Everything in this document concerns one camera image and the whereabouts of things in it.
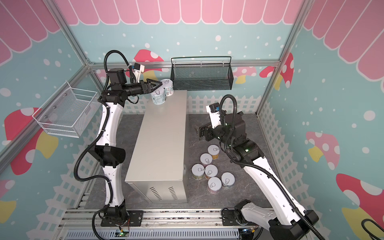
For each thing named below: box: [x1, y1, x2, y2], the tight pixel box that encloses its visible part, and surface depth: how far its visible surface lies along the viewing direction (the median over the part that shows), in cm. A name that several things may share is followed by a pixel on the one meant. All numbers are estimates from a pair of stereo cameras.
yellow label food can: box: [207, 144, 220, 160], surface depth 96 cm
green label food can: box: [191, 163, 205, 181], surface depth 87 cm
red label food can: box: [204, 164, 219, 180], surface depth 87 cm
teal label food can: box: [150, 86, 166, 105], surface depth 76 cm
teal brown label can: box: [160, 78, 174, 97], surface depth 81 cm
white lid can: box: [199, 152, 213, 165], surface depth 91 cm
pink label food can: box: [207, 176, 223, 195], surface depth 82 cm
